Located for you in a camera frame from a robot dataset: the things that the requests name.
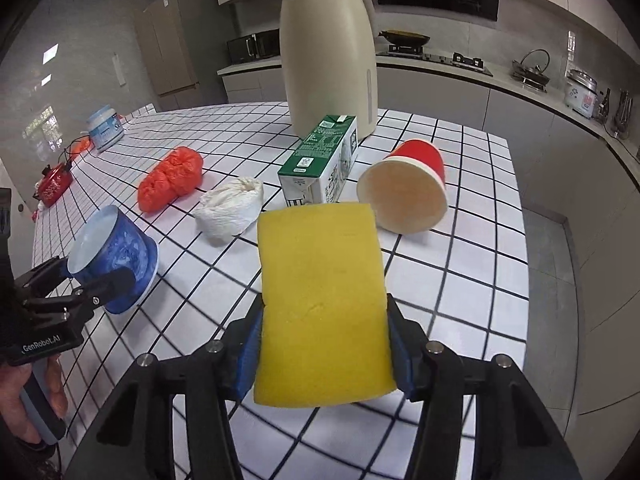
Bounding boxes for cream thermos jug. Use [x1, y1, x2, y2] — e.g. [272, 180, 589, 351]
[272, 0, 379, 141]

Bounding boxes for green milk carton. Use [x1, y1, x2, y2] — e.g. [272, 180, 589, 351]
[277, 114, 359, 208]

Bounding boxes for white rice cooker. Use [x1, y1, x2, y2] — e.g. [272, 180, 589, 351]
[565, 69, 600, 120]

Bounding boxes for beige fridge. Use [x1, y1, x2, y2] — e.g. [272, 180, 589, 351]
[134, 0, 201, 111]

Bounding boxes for person's left hand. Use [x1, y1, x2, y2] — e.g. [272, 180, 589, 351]
[0, 352, 69, 446]

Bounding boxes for white checked tablecloth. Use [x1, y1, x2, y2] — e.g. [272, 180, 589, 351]
[30, 101, 531, 480]

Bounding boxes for red paper cup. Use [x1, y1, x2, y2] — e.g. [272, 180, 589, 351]
[356, 140, 448, 235]

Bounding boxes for yellow sponge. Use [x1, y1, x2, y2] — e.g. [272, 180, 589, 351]
[253, 202, 396, 408]

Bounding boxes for red plastic bag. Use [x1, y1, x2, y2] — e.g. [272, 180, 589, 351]
[137, 146, 204, 213]

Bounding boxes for black wok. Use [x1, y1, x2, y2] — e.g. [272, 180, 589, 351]
[378, 29, 431, 46]

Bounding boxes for white and blue jar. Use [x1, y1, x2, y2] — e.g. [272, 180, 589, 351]
[86, 105, 125, 153]

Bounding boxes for white plastic bag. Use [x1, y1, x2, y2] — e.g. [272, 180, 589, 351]
[192, 176, 264, 246]

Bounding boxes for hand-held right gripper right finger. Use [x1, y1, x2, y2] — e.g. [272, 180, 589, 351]
[386, 294, 583, 480]

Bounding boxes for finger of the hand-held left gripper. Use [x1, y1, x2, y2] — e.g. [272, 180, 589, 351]
[15, 256, 68, 293]
[75, 268, 137, 307]

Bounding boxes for dark blue paper cup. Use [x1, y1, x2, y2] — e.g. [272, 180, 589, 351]
[66, 205, 159, 316]

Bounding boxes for black microwave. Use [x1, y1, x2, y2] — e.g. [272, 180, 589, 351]
[227, 29, 281, 65]

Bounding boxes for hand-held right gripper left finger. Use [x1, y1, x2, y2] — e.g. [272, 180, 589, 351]
[65, 294, 265, 480]

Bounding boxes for black gas stove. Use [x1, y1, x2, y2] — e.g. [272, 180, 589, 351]
[376, 44, 493, 77]

